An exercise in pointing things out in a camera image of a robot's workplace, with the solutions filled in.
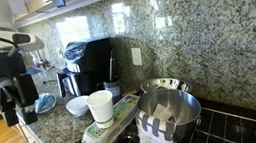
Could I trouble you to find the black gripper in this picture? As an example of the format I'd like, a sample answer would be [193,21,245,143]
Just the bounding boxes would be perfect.
[0,48,43,130]

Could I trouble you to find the patterned kitchen towel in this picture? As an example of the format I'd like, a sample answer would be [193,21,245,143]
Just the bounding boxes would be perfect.
[130,100,180,143]

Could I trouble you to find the small white ceramic bowl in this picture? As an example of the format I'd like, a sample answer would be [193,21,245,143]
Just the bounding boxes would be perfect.
[64,94,92,119]

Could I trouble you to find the large steel mixing bowl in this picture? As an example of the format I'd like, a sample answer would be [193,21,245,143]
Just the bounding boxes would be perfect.
[132,83,207,143]

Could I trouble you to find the light blue cloth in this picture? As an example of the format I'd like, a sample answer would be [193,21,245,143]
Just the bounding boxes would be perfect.
[32,91,59,115]

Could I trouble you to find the white paper cup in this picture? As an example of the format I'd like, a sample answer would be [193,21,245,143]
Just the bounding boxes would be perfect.
[84,88,118,131]

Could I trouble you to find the black steel air fryer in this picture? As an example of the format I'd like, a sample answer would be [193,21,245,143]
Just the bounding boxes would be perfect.
[51,36,119,100]

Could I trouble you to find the egg carton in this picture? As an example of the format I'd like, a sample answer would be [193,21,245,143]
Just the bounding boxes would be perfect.
[76,92,147,143]

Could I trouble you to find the metal kitchen tongs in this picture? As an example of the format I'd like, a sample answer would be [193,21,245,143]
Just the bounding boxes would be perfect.
[105,49,119,83]

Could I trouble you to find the black under-cabinet box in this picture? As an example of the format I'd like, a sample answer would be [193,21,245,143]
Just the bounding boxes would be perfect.
[53,0,68,9]

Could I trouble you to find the white wall outlet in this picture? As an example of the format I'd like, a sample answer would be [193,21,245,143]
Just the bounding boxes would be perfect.
[130,47,143,68]

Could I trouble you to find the metal wire rack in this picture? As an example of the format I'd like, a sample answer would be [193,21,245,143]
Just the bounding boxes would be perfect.
[170,98,256,143]

